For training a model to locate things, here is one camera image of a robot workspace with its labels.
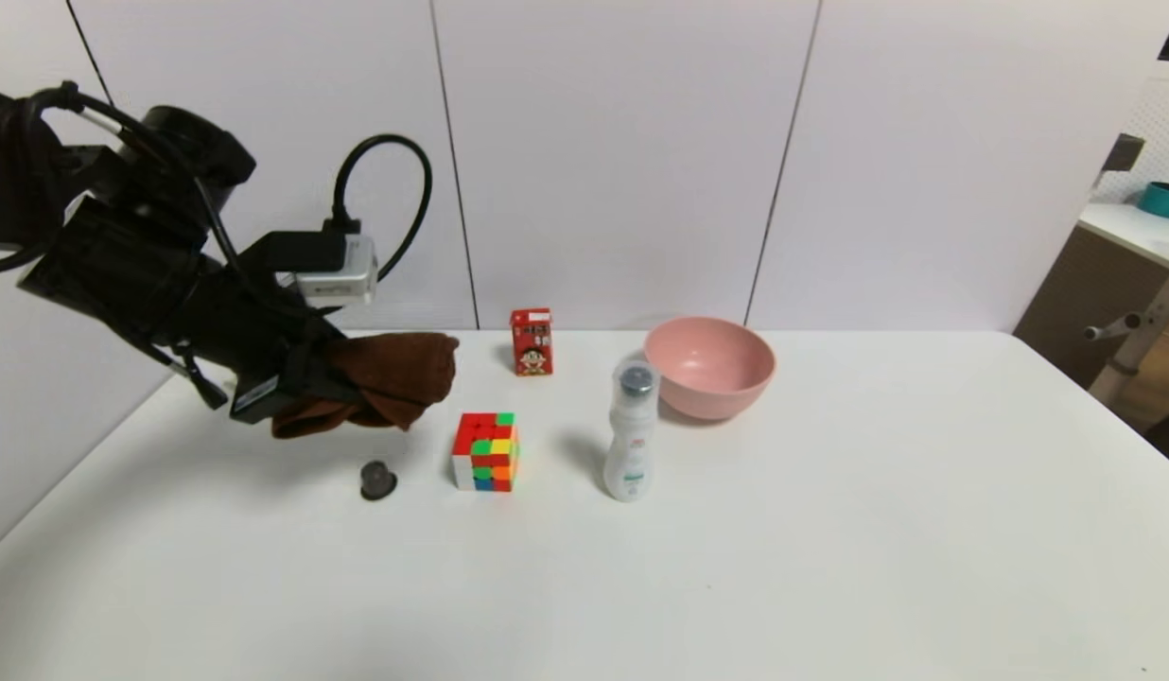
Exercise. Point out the dark grey box on pegboard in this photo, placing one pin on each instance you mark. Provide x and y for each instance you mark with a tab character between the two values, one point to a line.
1124	151

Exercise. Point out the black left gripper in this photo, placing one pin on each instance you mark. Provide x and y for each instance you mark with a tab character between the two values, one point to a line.
274	381

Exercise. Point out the grey desk leg with crank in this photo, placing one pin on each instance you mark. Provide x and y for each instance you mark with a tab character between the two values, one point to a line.
1141	345

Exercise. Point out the brown towel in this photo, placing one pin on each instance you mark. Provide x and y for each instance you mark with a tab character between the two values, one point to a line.
405	374

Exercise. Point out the pink bowl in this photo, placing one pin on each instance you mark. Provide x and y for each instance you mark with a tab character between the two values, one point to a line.
712	364

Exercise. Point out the white desk top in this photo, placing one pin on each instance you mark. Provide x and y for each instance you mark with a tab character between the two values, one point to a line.
1138	236

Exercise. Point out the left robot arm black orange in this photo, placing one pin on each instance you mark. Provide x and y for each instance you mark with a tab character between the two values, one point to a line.
102	255

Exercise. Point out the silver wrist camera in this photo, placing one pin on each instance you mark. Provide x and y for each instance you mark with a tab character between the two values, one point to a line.
343	279

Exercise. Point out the teal bowl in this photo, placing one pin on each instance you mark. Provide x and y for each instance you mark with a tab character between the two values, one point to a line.
1166	201

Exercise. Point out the white bottle clear cap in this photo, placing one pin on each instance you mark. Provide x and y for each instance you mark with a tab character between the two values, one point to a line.
630	459

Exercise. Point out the brown perforated panel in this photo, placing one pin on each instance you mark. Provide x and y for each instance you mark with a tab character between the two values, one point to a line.
1057	312

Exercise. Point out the red cartoon milk carton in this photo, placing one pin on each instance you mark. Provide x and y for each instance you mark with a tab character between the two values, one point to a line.
532	345

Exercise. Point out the white pegboard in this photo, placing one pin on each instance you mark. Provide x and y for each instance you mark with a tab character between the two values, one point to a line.
1161	132

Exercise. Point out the multicolour puzzle cube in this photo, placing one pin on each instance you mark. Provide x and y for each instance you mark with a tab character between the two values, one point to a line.
485	454

